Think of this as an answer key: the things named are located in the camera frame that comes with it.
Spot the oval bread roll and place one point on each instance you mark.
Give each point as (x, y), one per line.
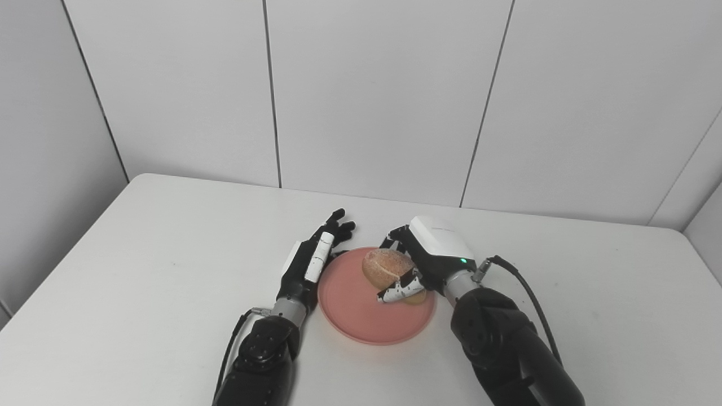
(383, 265)

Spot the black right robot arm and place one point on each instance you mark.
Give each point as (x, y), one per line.
(507, 349)

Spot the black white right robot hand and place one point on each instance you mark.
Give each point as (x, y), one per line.
(440, 248)

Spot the pink round plate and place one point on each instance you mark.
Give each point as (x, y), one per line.
(352, 313)

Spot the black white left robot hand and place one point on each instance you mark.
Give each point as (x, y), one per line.
(307, 265)

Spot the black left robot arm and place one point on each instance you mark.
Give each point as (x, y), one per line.
(259, 361)

